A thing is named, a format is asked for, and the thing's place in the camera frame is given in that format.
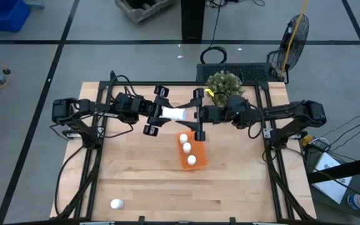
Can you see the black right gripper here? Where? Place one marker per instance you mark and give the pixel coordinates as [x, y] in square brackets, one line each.
[214, 114]

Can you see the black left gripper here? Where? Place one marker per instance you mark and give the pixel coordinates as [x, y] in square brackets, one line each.
[145, 107]

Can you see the white pill bottle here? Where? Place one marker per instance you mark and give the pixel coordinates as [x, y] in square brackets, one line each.
[183, 137]
[191, 159]
[187, 147]
[175, 114]
[116, 203]

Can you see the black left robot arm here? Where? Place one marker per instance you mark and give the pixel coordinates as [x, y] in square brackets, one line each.
[102, 112]

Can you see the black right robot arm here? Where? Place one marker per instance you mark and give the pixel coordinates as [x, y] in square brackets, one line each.
[280, 111]

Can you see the orange plastic basket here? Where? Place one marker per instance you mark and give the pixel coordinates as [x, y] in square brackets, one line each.
[198, 153]

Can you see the yellow gripper tag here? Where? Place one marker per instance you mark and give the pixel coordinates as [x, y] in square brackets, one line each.
[209, 92]

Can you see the green plant in black pot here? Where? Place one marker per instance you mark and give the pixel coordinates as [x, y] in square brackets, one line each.
[223, 82]

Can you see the black perforated computer case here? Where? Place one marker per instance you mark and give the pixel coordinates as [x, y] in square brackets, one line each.
[252, 72]

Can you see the black upright pillar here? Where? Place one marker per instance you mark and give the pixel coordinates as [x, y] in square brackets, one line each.
[192, 18]

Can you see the grey wooden crate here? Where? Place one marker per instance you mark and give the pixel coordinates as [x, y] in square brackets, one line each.
[136, 14]

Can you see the black floor fan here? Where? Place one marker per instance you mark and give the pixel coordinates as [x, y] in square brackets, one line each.
[290, 31]

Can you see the yellow and black power box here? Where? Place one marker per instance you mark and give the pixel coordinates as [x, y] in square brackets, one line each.
[319, 144]

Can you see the black metal bar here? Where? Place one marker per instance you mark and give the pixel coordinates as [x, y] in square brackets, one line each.
[339, 173]

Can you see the white printed box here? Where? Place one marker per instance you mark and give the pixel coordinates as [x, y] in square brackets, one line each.
[333, 187]

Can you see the blue plastic bin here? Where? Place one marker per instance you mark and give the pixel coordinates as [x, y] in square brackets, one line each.
[11, 15]

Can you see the black diagonal frame strut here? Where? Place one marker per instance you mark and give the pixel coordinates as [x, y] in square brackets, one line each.
[287, 190]
[80, 193]

